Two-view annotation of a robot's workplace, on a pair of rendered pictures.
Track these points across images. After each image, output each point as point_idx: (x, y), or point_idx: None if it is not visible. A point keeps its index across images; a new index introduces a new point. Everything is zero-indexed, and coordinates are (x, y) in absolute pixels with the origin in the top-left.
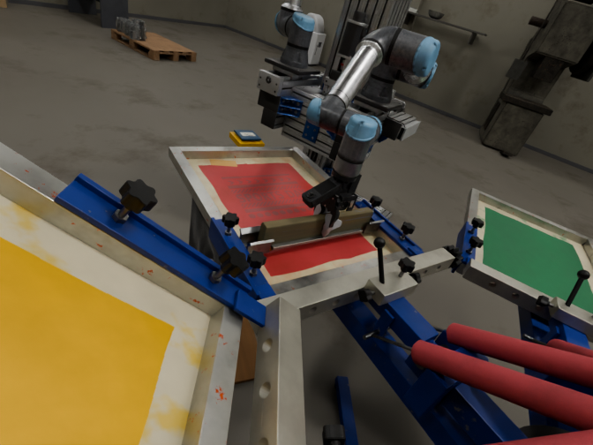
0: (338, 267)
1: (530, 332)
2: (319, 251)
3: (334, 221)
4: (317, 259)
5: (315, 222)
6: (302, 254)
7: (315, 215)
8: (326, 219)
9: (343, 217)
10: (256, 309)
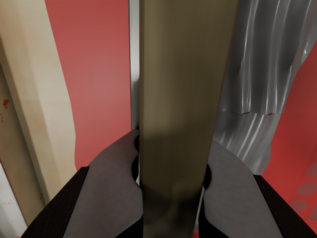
0: (42, 109)
1: None
2: (123, 95)
3: (36, 220)
4: (87, 63)
5: (140, 108)
6: (120, 17)
7: (189, 145)
8: (118, 191)
9: None
10: None
